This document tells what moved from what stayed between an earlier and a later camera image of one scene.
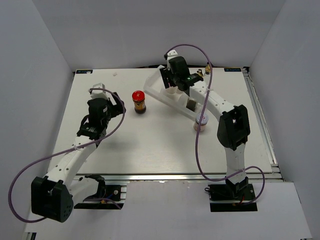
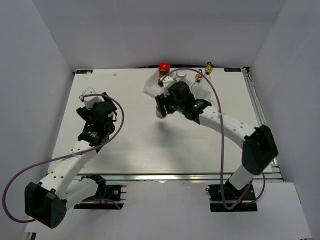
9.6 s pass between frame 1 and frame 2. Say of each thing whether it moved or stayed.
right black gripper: moved
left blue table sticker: stayed
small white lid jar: moved
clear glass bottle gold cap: stayed
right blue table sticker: stayed
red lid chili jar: moved
